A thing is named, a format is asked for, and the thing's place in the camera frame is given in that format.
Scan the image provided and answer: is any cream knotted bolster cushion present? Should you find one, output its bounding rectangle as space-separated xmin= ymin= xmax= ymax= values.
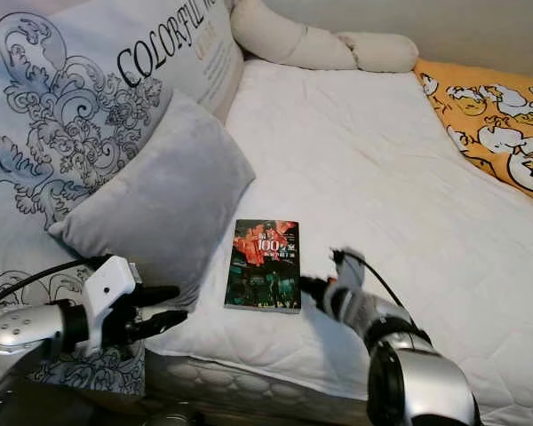
xmin=230 ymin=0 xmax=421 ymax=75

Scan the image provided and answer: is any grey plush pillow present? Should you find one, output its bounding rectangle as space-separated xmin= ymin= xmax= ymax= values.
xmin=47 ymin=88 xmax=257 ymax=304

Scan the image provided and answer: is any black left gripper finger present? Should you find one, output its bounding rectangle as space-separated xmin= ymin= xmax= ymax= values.
xmin=135 ymin=284 xmax=181 ymax=309
xmin=138 ymin=309 xmax=190 ymax=343

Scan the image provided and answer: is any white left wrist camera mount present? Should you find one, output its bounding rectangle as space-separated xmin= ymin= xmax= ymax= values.
xmin=82 ymin=255 xmax=144 ymax=348

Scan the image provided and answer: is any white quilted mattress topper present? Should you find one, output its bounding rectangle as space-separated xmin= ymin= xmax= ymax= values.
xmin=146 ymin=58 xmax=533 ymax=426

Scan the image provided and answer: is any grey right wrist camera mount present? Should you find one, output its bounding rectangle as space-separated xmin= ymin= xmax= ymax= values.
xmin=337 ymin=250 xmax=368 ymax=290

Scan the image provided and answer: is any yellow duck print blanket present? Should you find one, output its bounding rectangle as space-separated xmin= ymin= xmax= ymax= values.
xmin=412 ymin=58 xmax=533 ymax=210

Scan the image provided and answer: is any grey patterned mattress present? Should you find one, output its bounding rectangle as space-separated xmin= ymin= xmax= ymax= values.
xmin=140 ymin=351 xmax=385 ymax=426

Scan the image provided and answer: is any dark red cover book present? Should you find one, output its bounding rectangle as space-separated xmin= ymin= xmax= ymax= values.
xmin=223 ymin=217 xmax=302 ymax=315

